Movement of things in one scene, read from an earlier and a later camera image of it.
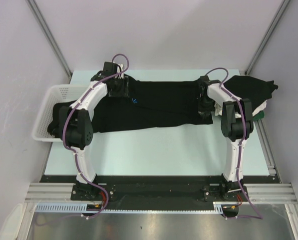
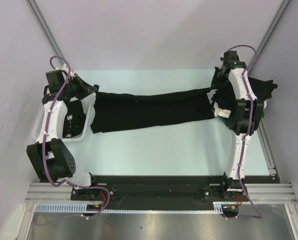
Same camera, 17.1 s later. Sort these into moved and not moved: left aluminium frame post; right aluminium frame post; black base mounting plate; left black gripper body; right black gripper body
Moved: right black gripper body; left black gripper body
Not moved: black base mounting plate; left aluminium frame post; right aluminium frame post
